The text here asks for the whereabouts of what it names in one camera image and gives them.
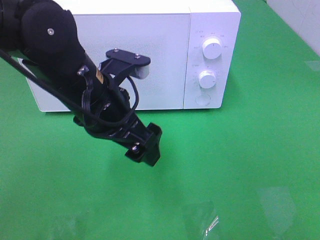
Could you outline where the white microwave oven body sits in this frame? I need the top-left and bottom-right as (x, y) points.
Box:
(24, 0), (242, 113)

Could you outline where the white microwave door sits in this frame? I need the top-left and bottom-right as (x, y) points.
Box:
(24, 13), (192, 113)

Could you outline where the clear plastic tape piece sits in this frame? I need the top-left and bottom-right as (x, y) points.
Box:
(203, 216), (219, 237)

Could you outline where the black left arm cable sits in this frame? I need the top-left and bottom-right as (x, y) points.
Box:
(0, 48), (140, 126)

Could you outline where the white microwave knob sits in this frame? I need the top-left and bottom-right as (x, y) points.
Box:
(202, 37), (222, 60)
(198, 70), (217, 89)

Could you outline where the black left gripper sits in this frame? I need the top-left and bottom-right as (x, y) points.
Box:
(72, 74), (162, 167)

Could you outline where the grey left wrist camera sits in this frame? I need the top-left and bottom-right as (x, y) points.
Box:
(100, 48), (151, 86)

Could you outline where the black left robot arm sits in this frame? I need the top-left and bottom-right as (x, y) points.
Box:
(0, 0), (162, 166)

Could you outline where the round microwave door button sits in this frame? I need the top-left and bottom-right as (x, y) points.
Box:
(195, 93), (211, 106)

